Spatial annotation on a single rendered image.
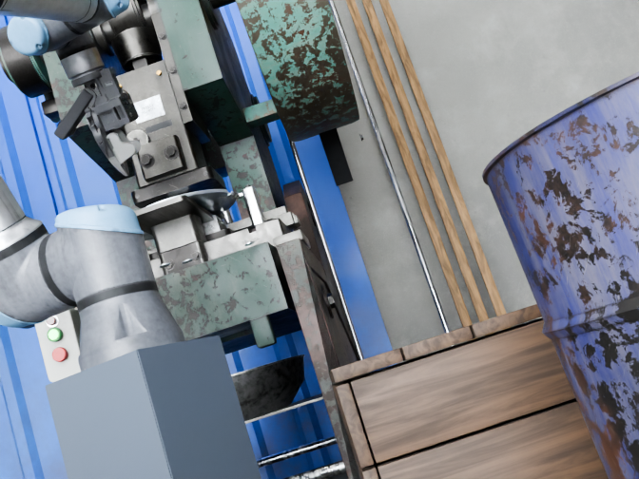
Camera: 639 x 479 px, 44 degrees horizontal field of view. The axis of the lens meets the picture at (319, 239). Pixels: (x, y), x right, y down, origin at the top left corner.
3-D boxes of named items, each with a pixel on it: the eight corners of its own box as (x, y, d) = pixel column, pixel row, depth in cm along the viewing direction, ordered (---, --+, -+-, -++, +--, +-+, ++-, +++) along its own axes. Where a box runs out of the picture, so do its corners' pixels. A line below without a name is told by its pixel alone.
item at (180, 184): (216, 186, 184) (209, 164, 185) (135, 214, 185) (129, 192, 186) (230, 200, 200) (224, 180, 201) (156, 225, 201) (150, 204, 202)
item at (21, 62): (57, 82, 190) (35, -1, 194) (12, 98, 190) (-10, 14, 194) (93, 110, 212) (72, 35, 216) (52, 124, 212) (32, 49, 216)
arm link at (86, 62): (54, 62, 153) (69, 59, 161) (65, 85, 154) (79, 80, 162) (88, 47, 152) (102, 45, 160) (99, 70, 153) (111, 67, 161)
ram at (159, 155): (194, 162, 180) (159, 46, 185) (131, 183, 181) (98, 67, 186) (211, 180, 197) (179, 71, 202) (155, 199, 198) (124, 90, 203)
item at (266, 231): (287, 242, 173) (279, 217, 174) (93, 306, 175) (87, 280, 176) (303, 258, 202) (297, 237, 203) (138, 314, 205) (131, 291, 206)
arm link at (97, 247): (125, 279, 108) (101, 187, 110) (48, 311, 112) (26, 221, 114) (172, 280, 119) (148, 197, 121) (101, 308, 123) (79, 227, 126)
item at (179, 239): (203, 254, 159) (183, 191, 161) (137, 276, 160) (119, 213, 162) (229, 267, 183) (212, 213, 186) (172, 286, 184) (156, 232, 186)
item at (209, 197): (85, 238, 168) (84, 234, 169) (152, 245, 196) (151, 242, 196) (202, 184, 161) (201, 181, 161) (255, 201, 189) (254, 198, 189)
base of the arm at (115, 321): (136, 351, 104) (116, 278, 105) (58, 381, 111) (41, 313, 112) (206, 338, 117) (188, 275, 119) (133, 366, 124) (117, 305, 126)
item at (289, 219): (298, 221, 185) (285, 181, 187) (230, 244, 186) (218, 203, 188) (300, 225, 191) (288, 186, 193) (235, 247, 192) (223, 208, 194)
